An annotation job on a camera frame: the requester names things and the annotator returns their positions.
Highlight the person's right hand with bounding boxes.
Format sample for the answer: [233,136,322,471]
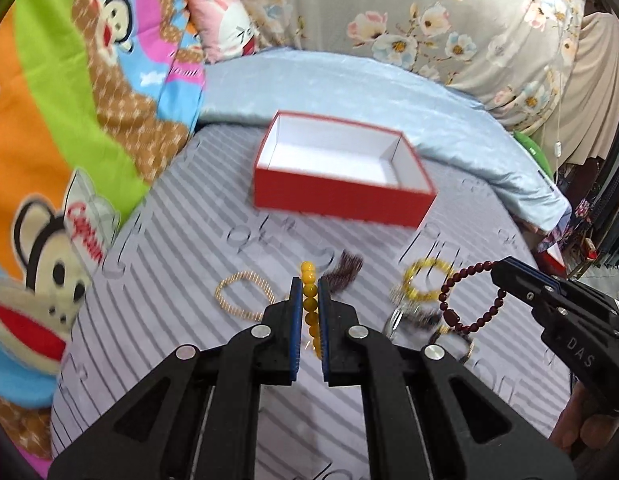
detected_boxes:
[549,382,619,453]

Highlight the pink rabbit pillow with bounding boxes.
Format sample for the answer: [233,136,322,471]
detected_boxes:
[188,0,258,64]

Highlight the colourful monkey cartoon blanket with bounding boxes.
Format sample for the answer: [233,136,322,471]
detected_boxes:
[0,0,204,479]

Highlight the beige curtain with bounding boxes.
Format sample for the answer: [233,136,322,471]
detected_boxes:
[533,12,619,171]

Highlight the green plastic object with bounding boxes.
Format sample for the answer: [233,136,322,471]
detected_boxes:
[512,131,553,179]

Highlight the grey floral bedding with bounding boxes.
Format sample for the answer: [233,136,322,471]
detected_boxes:
[242,0,585,133]

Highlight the grey striped bed sheet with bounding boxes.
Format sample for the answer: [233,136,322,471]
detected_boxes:
[50,125,570,479]

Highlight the small gold bead bracelet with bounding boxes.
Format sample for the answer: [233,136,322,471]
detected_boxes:
[214,270,280,323]

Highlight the light blue quilt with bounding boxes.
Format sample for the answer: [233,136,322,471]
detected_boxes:
[198,48,572,233]

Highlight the orange yellow bead bracelet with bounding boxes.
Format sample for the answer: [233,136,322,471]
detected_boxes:
[298,259,325,361]

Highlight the white hanging cord switch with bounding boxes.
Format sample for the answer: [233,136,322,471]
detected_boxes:
[541,0,565,157]

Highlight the purple garnet bead necklace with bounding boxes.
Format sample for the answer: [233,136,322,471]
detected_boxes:
[321,250,366,294]

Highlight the red cardboard box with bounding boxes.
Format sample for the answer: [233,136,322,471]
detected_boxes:
[253,110,437,228]

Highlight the silver wrist watch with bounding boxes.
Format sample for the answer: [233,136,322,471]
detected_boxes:
[382,306,442,339]

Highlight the yellow cat-eye bead bracelet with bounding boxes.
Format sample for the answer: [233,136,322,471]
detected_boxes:
[399,257,457,304]

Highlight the dark red bead bracelet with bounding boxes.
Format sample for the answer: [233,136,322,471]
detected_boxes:
[437,259,508,337]

